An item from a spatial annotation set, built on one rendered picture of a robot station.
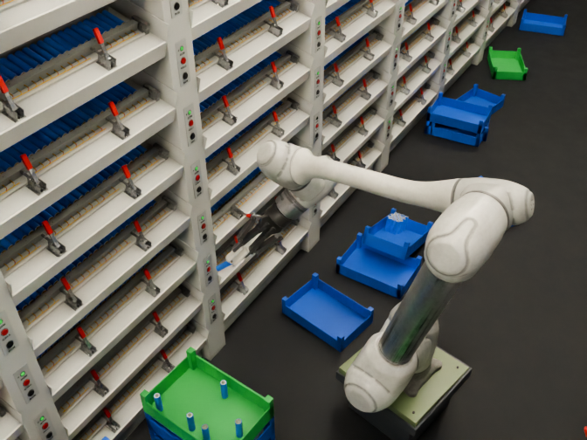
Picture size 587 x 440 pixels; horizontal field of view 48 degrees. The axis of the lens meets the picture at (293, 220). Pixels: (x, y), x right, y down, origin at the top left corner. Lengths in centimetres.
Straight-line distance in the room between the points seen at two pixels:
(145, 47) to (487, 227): 91
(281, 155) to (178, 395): 73
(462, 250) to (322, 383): 112
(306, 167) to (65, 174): 61
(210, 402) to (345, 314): 90
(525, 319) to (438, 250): 135
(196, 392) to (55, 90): 91
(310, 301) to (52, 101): 150
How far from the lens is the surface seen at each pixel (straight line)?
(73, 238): 172
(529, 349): 268
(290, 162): 177
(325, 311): 265
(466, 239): 146
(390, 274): 282
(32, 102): 152
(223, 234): 223
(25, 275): 166
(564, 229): 325
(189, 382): 196
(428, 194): 171
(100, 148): 168
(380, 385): 189
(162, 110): 180
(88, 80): 158
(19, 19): 143
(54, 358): 195
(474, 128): 364
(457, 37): 403
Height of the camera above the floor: 196
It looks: 40 degrees down
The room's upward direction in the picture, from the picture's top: straight up
